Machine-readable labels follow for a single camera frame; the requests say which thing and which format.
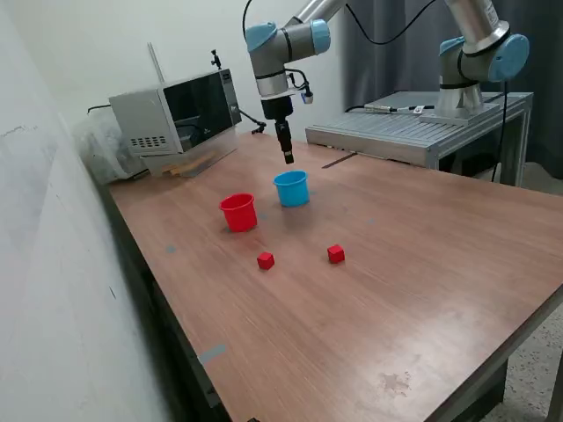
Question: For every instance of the dark grey curtain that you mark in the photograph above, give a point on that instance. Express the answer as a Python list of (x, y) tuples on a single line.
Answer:
[(396, 66)]

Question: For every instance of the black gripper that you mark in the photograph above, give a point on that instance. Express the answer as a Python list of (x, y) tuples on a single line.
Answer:
[(277, 109)]

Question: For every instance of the aluminium profile robot stand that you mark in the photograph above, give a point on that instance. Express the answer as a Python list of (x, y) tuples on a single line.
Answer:
[(374, 127)]

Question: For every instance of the small black camera mount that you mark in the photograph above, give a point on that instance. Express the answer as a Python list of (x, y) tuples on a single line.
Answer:
[(215, 59)]

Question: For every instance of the red plastic cup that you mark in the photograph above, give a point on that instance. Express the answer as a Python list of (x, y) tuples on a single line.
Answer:
[(239, 217)]

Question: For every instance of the blue plastic cup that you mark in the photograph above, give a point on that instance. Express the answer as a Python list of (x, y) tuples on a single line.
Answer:
[(291, 193)]

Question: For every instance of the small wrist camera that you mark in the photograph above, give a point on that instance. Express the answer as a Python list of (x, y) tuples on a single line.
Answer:
[(307, 97)]

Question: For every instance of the aluminium robot mounting plate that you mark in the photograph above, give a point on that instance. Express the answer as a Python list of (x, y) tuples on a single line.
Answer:
[(444, 119)]

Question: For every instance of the thin white rod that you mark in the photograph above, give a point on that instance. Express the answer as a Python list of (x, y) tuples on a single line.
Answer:
[(156, 63)]

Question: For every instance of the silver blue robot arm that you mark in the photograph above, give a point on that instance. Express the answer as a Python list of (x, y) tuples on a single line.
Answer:
[(294, 37)]

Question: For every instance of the yellow wooden sticks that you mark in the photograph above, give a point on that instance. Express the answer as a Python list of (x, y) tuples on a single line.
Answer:
[(189, 166)]

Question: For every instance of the red cube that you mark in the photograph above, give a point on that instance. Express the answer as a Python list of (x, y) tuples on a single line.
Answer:
[(335, 254), (265, 261)]

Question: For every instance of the long grey tape strip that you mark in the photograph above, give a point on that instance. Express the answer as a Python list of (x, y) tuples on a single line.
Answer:
[(212, 353)]

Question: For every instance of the silver microwave oven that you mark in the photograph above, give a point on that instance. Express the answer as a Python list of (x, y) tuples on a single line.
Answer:
[(145, 114)]

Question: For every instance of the clear plastic bag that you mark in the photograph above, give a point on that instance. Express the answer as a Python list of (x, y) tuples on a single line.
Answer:
[(101, 149)]

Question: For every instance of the white warning tag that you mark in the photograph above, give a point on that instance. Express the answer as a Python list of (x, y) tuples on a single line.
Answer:
[(419, 108)]

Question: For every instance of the dark thin strip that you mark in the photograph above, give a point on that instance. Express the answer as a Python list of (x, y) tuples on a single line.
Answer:
[(338, 161)]

